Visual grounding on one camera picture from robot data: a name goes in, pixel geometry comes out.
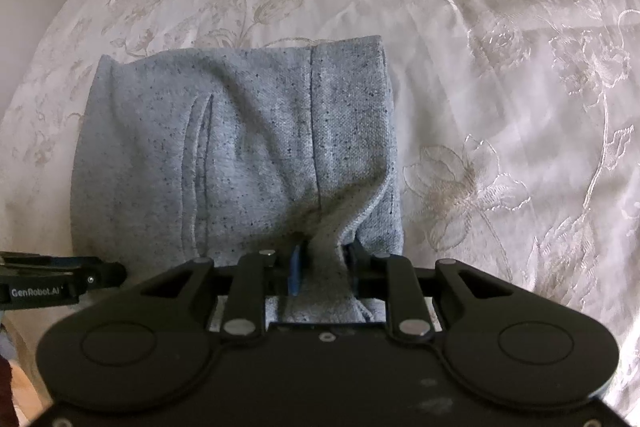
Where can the white embroidered bedspread bed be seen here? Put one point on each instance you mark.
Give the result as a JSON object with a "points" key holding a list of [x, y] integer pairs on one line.
{"points": [[500, 57]]}

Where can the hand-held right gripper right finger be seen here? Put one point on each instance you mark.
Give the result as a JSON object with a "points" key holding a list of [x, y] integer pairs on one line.
{"points": [[356, 267]]}

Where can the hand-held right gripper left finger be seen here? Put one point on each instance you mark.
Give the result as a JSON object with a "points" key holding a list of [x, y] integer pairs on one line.
{"points": [[296, 269]]}

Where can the light grey speckled pants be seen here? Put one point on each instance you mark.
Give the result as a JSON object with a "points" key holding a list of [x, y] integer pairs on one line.
{"points": [[225, 132]]}

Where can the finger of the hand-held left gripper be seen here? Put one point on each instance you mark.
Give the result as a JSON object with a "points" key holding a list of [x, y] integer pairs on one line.
{"points": [[95, 274]]}

